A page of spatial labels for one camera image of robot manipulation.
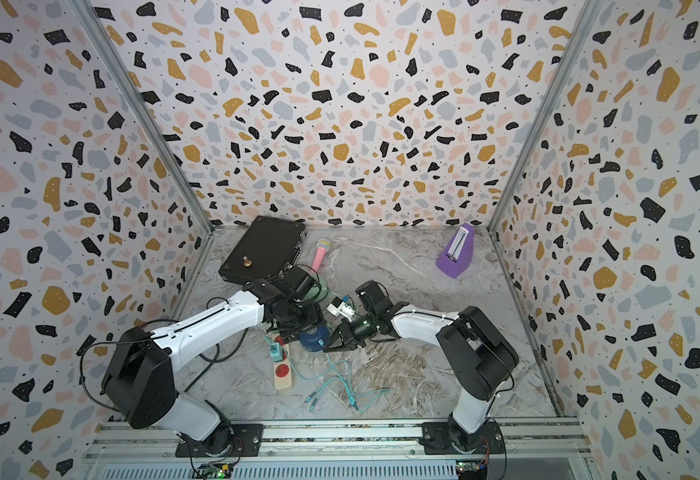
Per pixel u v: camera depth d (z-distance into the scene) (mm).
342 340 755
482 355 466
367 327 749
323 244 1125
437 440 734
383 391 816
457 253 1015
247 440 739
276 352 815
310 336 799
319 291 729
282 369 835
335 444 747
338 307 811
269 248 1094
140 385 422
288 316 675
